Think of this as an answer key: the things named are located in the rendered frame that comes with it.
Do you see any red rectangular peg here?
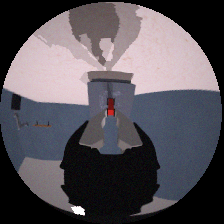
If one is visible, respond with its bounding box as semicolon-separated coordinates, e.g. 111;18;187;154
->
108;99;114;115

